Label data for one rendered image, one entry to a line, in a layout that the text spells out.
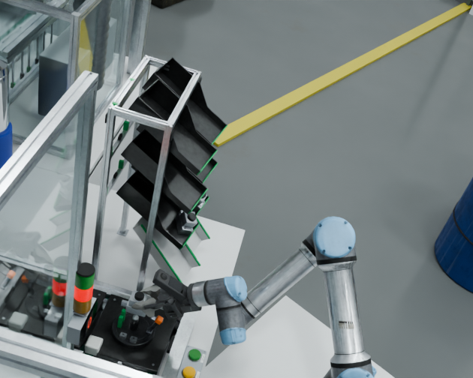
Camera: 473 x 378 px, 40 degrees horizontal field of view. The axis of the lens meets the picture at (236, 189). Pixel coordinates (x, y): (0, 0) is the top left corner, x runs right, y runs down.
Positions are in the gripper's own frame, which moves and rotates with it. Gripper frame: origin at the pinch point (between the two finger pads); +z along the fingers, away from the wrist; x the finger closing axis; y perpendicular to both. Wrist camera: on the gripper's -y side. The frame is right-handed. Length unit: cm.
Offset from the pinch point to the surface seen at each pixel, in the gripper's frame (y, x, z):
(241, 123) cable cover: 92, 282, 63
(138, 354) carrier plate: 16.2, -8.0, 5.3
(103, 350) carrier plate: 10.1, -10.4, 13.9
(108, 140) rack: -45.3, 19.6, -7.2
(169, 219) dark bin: -7.2, 28.5, -5.9
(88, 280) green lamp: -27.1, -20.7, -7.4
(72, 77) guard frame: -45, 86, 39
